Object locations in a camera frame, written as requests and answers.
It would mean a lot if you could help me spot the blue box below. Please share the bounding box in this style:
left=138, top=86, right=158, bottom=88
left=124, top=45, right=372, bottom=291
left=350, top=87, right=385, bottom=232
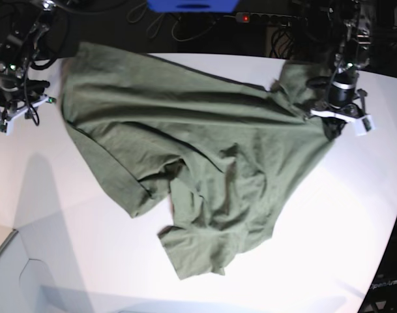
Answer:
left=147, top=0, right=239, bottom=13

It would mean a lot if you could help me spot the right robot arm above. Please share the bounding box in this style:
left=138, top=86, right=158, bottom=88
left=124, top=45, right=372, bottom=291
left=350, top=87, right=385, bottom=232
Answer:
left=0, top=1, right=66, bottom=134

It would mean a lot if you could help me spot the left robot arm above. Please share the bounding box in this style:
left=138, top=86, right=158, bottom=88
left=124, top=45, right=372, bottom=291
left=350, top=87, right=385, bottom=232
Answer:
left=306, top=1, right=374, bottom=140

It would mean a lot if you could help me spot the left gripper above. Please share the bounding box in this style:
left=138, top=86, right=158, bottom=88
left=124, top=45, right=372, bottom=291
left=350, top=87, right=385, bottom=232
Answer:
left=310, top=89, right=368, bottom=140

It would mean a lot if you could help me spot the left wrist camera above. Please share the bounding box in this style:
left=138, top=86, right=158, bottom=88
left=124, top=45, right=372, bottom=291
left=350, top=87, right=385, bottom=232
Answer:
left=352, top=115, right=375, bottom=136

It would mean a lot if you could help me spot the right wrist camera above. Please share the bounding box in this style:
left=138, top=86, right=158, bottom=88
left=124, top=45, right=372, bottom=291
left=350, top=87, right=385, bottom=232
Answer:
left=0, top=118, right=14, bottom=136

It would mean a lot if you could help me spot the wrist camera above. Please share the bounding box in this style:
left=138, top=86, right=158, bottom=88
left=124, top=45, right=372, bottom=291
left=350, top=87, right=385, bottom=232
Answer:
left=352, top=115, right=375, bottom=136
left=0, top=118, right=14, bottom=136

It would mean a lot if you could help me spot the green t-shirt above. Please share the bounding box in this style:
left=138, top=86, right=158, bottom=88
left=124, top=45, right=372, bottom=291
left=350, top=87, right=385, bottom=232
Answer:
left=61, top=42, right=334, bottom=279

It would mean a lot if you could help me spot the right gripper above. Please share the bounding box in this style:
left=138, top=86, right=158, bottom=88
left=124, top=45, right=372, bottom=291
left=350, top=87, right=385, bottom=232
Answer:
left=0, top=80, right=57, bottom=123

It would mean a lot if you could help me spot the black power strip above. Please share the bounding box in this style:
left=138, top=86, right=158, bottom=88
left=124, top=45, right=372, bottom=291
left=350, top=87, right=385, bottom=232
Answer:
left=235, top=12, right=308, bottom=27

